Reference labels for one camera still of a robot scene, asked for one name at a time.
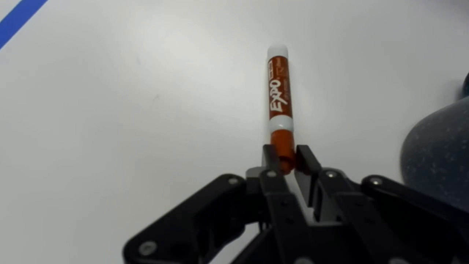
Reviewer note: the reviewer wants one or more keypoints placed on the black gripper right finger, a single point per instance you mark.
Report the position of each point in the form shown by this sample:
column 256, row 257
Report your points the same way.
column 376, row 221

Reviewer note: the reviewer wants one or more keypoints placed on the dark blue mug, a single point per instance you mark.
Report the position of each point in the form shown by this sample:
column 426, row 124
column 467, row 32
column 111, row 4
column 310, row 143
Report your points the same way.
column 434, row 158

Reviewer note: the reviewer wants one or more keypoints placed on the red Expo marker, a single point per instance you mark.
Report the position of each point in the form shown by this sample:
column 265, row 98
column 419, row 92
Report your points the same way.
column 280, row 109

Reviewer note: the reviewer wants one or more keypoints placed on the blue tape strip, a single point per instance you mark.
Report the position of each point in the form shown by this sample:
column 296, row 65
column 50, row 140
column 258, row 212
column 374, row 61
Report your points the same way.
column 16, row 18

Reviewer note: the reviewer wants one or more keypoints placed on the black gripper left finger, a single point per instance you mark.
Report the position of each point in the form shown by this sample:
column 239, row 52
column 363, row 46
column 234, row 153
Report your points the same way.
column 202, row 225

